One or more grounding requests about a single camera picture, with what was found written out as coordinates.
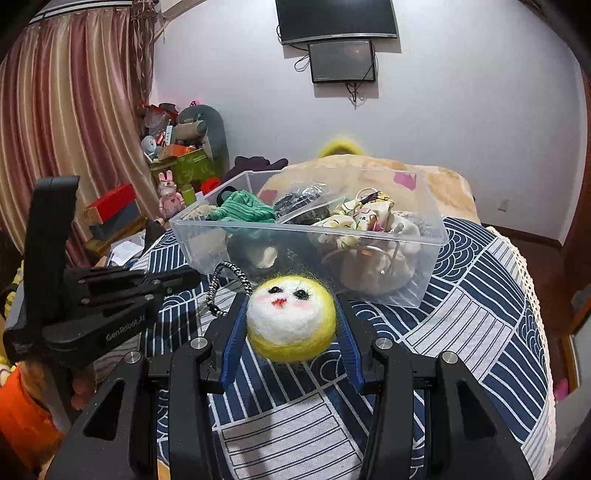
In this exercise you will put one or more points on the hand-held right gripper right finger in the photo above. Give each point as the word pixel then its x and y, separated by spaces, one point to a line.
pixel 352 350

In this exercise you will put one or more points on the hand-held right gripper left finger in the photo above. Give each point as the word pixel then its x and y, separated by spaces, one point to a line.
pixel 233 344

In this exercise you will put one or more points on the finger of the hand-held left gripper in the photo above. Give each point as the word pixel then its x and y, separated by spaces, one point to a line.
pixel 157 280
pixel 134 303

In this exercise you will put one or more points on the yellow felt face ball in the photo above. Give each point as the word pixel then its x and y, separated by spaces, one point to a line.
pixel 291 318

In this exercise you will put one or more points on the clear plastic storage box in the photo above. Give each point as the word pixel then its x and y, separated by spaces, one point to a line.
pixel 415 277

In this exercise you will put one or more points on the green knitted cloth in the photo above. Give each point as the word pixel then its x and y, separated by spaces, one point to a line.
pixel 242 207

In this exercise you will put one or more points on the floral fabric pouch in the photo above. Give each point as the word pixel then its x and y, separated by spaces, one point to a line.
pixel 355 217

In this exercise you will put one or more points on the black mesh bag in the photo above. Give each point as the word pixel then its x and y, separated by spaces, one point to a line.
pixel 295 201

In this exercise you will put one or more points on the orange sleeved left forearm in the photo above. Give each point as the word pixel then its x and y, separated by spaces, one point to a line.
pixel 25 406

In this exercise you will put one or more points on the person's left hand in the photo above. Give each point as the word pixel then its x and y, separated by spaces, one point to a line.
pixel 84 387

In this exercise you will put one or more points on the scattered papers and booklets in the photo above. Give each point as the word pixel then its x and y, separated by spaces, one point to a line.
pixel 122 249

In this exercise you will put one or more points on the grey box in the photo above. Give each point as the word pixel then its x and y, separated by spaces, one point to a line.
pixel 117 224

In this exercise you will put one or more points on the red box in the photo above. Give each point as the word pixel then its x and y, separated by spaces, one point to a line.
pixel 111 201

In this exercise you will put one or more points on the pink rabbit toy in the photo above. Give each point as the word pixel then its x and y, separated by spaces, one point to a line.
pixel 170 196

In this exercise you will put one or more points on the green cylinder bottle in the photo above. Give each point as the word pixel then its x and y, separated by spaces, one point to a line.
pixel 188 194

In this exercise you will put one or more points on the red cloth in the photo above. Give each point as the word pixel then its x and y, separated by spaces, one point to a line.
pixel 211 184

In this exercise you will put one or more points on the green cardboard box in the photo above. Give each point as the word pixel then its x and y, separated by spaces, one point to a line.
pixel 189 168

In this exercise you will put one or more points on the navy wave-patterned cloth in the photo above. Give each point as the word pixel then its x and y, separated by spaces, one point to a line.
pixel 461 300

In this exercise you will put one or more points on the red striped curtain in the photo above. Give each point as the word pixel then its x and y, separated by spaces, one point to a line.
pixel 69 115

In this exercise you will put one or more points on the blue round toy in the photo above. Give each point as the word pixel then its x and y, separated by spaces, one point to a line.
pixel 150 144

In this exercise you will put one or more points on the dark purple cloth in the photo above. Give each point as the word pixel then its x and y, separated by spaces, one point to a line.
pixel 251 166

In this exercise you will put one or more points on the pile of plastic bags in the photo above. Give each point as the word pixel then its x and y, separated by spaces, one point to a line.
pixel 157 117

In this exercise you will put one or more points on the beige patchwork blanket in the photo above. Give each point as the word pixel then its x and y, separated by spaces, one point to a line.
pixel 443 184

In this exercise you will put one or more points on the yellow fuzzy plush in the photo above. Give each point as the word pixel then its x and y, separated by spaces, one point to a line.
pixel 341 145

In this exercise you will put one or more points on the white air conditioner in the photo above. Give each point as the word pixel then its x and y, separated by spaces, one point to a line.
pixel 175 5

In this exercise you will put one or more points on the curtain rail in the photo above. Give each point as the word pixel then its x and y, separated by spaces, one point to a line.
pixel 92 8

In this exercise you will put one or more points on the small wall monitor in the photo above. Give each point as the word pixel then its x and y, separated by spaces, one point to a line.
pixel 341 61

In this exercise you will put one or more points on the large wall television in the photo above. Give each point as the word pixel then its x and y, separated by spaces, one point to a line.
pixel 337 18

